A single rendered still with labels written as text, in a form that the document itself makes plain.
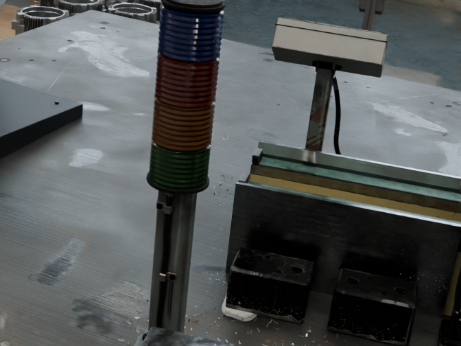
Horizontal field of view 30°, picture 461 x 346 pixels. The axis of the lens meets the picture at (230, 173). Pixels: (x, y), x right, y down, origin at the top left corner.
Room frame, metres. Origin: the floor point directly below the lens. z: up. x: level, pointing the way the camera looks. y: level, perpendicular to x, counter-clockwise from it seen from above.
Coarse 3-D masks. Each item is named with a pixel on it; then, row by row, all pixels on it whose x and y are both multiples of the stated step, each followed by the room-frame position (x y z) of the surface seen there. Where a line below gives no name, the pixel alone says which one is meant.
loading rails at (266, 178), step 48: (240, 192) 1.00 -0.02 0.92; (288, 192) 0.99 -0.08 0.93; (336, 192) 1.09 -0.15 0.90; (384, 192) 1.08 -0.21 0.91; (432, 192) 1.08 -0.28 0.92; (240, 240) 1.00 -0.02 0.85; (288, 240) 0.99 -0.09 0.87; (336, 240) 0.98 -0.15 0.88; (384, 240) 0.97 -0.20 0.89; (432, 240) 0.96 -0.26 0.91; (432, 288) 0.95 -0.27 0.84
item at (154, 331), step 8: (152, 328) 0.69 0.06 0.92; (160, 328) 0.69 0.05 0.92; (152, 336) 0.68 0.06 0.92; (160, 336) 0.68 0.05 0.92; (168, 336) 0.68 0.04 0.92; (176, 336) 0.68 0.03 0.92; (184, 336) 0.68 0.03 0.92; (192, 336) 0.68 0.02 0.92; (144, 344) 0.66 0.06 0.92; (152, 344) 0.66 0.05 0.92; (160, 344) 0.67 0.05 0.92; (168, 344) 0.67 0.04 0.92; (176, 344) 0.67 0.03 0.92; (184, 344) 0.67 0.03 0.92; (192, 344) 0.67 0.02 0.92; (200, 344) 0.67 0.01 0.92; (208, 344) 0.67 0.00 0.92; (216, 344) 0.68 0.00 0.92; (224, 344) 0.68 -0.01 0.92; (232, 344) 0.68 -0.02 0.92
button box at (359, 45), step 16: (288, 32) 1.28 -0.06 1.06; (304, 32) 1.28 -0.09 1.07; (320, 32) 1.28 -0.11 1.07; (336, 32) 1.27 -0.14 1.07; (352, 32) 1.27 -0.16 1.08; (368, 32) 1.27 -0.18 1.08; (272, 48) 1.27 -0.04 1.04; (288, 48) 1.27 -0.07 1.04; (304, 48) 1.27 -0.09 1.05; (320, 48) 1.26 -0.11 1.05; (336, 48) 1.26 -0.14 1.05; (352, 48) 1.26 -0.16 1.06; (368, 48) 1.26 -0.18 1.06; (384, 48) 1.26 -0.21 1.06; (304, 64) 1.31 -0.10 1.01; (336, 64) 1.28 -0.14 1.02; (352, 64) 1.26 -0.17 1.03; (368, 64) 1.25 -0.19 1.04
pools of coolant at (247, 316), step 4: (224, 300) 0.93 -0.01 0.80; (224, 304) 0.92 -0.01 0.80; (224, 308) 0.91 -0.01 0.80; (228, 308) 0.91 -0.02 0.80; (224, 312) 0.91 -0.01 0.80; (228, 312) 0.91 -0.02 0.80; (232, 312) 0.91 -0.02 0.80; (236, 312) 0.91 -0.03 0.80; (240, 312) 0.91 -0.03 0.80; (244, 312) 0.91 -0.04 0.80; (248, 312) 0.91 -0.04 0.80; (232, 316) 0.90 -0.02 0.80; (236, 316) 0.90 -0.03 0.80; (240, 316) 0.90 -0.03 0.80; (244, 316) 0.90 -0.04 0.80; (248, 316) 0.90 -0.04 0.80; (252, 316) 0.90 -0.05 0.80; (240, 320) 0.89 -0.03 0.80; (244, 320) 0.89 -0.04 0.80; (248, 320) 0.89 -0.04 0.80
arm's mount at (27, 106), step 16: (0, 80) 1.57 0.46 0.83; (0, 96) 1.47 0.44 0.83; (16, 96) 1.49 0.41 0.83; (32, 96) 1.50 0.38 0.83; (48, 96) 1.52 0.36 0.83; (0, 112) 1.39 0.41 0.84; (16, 112) 1.41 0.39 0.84; (32, 112) 1.42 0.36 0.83; (48, 112) 1.43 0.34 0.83; (64, 112) 1.45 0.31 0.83; (80, 112) 1.50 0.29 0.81; (0, 128) 1.31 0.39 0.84; (16, 128) 1.33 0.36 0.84; (32, 128) 1.36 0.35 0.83; (48, 128) 1.41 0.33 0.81; (0, 144) 1.28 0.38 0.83; (16, 144) 1.32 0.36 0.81
